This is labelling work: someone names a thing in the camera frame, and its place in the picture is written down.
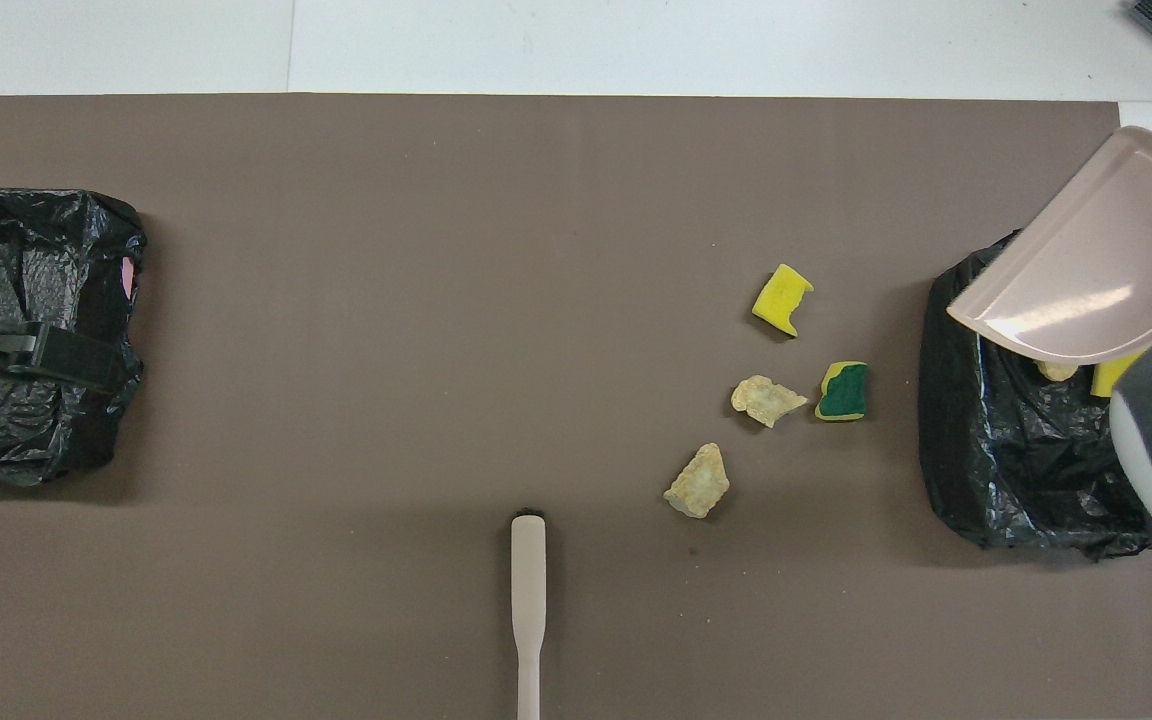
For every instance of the beige hand brush black bristles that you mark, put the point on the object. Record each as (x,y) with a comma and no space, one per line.
(528,570)

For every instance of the green and yellow sponge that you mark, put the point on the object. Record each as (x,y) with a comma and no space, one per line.
(844,392)

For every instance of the brown table mat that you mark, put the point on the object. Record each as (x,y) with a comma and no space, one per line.
(336,400)

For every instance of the large yellow sponge piece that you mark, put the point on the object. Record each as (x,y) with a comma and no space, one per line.
(781,298)

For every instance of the small yellow sponge piece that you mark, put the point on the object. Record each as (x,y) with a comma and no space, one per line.
(1111,378)

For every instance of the black bagged bin pink mark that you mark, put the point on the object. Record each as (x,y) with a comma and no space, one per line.
(46,260)

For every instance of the beige plastic dustpan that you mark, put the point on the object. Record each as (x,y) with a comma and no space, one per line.
(1086,250)

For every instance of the beige crumbly foam chunk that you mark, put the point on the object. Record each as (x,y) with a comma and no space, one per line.
(700,483)
(1058,370)
(764,398)

